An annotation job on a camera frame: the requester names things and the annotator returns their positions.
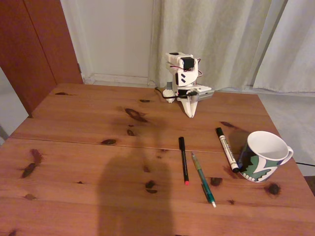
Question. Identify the black pen with red end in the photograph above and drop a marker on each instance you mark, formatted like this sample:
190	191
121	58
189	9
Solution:
184	162

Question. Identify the green mechanical pencil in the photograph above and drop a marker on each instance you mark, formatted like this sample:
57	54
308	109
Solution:
203	179

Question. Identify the white marker with black caps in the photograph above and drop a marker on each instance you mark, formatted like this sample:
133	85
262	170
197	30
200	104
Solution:
226	147

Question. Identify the white curtain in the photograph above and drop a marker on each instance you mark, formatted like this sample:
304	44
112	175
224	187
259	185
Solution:
233	24
302	49

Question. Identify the white baseboard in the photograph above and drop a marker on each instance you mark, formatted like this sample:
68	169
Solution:
118	78

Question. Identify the white mug with green pattern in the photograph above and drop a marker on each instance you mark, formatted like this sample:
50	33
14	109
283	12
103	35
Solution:
258	167

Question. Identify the brown wooden door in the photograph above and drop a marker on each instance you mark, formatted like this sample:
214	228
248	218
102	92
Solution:
29	49

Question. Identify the silver camera box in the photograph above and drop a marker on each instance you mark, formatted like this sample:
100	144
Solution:
206	96

